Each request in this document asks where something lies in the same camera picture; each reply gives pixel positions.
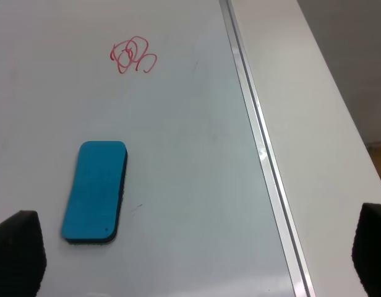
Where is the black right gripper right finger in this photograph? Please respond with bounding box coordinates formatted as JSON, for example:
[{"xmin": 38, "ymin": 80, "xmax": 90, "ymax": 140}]
[{"xmin": 351, "ymin": 203, "xmax": 381, "ymax": 296}]

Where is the red marker scribble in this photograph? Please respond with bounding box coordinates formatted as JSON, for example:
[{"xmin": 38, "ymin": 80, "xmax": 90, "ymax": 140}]
[{"xmin": 109, "ymin": 36, "xmax": 158, "ymax": 74}]

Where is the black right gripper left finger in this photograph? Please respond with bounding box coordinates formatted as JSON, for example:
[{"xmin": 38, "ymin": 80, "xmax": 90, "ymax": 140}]
[{"xmin": 0, "ymin": 210, "xmax": 47, "ymax": 296}]

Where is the white whiteboard with aluminium frame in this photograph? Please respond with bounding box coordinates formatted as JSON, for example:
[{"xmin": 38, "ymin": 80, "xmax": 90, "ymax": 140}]
[{"xmin": 0, "ymin": 1, "xmax": 312, "ymax": 296}]

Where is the blue whiteboard eraser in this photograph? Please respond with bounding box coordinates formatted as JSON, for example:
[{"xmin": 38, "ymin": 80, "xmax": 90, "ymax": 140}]
[{"xmin": 61, "ymin": 141, "xmax": 128, "ymax": 244}]

